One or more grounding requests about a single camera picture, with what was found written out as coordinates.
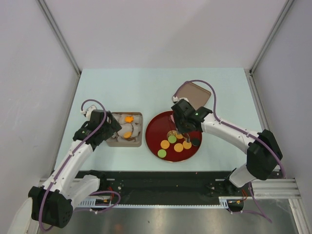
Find orange fish-shaped cookie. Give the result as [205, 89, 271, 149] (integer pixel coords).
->
[124, 116, 134, 123]

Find orange round cookie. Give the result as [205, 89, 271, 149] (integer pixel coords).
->
[123, 132, 132, 139]
[182, 141, 192, 150]
[160, 140, 170, 150]
[174, 143, 184, 153]
[176, 134, 184, 139]

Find tan square tin box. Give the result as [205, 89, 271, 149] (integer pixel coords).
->
[106, 112, 143, 147]

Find tan square tin lid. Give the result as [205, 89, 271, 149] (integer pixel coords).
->
[175, 82, 211, 110]

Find metal tongs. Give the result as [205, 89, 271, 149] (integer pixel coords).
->
[169, 115, 191, 143]

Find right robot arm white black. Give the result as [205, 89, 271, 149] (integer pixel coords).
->
[172, 97, 285, 195]

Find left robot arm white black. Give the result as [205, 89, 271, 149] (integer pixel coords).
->
[28, 106, 121, 232]

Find black round cookie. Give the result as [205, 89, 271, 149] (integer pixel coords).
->
[191, 138, 200, 147]

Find green round cookie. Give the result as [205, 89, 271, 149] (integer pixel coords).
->
[157, 149, 167, 158]
[168, 135, 177, 144]

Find round red lacquer tray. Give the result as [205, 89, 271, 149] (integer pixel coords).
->
[145, 111, 202, 162]

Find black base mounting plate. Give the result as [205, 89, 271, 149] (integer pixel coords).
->
[73, 170, 286, 205]

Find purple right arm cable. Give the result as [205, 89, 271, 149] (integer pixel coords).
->
[172, 79, 286, 223]

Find white cable duct left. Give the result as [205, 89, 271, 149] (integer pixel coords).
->
[78, 198, 111, 209]

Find white cable duct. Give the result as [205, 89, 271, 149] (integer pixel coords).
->
[78, 198, 111, 209]
[219, 196, 246, 210]

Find white cable duct right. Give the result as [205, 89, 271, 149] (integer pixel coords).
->
[219, 196, 246, 210]

